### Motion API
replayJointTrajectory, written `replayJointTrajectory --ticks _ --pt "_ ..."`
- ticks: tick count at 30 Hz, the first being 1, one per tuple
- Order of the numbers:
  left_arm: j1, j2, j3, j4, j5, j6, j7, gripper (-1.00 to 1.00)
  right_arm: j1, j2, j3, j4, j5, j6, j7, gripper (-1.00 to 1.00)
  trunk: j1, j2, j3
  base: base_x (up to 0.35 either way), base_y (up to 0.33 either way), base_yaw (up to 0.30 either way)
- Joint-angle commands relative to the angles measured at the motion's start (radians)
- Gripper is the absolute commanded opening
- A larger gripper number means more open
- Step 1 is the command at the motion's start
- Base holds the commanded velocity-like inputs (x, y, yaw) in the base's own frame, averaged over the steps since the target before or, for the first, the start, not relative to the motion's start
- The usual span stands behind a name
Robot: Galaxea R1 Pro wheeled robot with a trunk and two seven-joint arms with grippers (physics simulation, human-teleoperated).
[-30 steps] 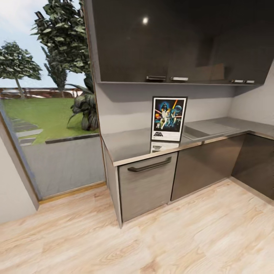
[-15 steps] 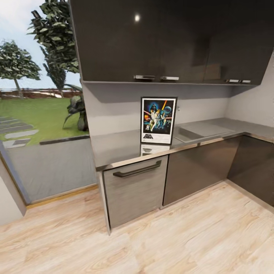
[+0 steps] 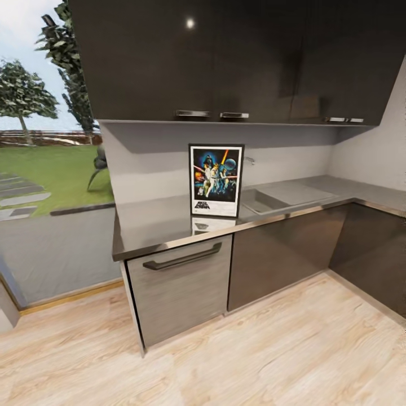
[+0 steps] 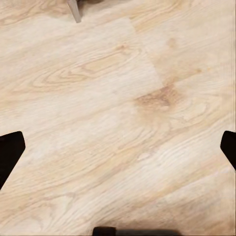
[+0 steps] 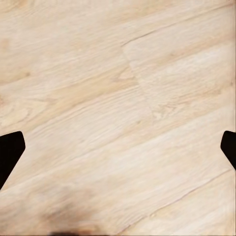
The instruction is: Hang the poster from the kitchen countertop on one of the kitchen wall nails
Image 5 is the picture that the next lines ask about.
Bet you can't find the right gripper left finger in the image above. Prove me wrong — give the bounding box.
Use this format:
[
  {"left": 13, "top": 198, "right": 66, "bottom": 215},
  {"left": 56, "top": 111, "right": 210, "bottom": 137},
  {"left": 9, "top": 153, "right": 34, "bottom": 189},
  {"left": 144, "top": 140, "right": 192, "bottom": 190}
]
[{"left": 0, "top": 131, "right": 26, "bottom": 190}]

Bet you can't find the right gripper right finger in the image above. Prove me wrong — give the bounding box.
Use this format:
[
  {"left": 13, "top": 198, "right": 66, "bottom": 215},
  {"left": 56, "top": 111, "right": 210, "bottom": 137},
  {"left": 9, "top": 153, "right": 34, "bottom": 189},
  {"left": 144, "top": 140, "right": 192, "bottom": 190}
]
[{"left": 220, "top": 130, "right": 236, "bottom": 170}]

